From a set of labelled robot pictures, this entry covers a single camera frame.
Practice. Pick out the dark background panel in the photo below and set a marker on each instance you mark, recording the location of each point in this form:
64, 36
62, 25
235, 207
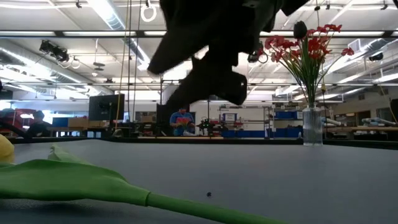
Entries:
162, 118

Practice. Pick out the background red flowers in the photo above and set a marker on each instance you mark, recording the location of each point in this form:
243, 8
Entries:
184, 121

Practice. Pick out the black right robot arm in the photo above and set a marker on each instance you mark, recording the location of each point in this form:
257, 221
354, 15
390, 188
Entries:
293, 6

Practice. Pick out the yellow tulip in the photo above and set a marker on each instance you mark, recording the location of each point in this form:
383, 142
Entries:
77, 183

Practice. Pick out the black background monitor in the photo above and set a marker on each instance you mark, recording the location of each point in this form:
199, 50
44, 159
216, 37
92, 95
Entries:
105, 107

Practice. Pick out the red flower bunch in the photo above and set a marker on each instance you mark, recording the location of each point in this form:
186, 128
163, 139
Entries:
314, 45
276, 40

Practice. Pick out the blue table mat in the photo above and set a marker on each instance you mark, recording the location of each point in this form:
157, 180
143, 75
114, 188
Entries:
311, 186

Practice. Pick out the overhead frame light bar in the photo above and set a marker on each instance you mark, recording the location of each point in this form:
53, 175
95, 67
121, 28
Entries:
93, 33

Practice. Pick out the black ceiling camera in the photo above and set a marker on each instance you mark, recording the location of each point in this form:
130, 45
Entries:
54, 51
252, 57
376, 56

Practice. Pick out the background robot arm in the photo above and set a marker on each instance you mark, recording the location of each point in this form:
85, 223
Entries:
206, 126

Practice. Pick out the wooden background bench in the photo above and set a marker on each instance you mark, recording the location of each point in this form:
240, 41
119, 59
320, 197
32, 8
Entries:
357, 128

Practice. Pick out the blue wall sign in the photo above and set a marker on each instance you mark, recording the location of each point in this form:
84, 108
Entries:
229, 117

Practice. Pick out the blue storage bin shelf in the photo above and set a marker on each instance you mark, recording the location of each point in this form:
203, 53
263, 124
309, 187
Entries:
284, 132

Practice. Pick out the clear glass vase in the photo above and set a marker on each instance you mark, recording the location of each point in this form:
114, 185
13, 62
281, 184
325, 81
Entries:
312, 127

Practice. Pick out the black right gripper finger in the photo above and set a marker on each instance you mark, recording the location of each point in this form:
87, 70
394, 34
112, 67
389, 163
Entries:
199, 84
177, 49

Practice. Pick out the person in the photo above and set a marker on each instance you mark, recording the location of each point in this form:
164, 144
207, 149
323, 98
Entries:
178, 118
38, 127

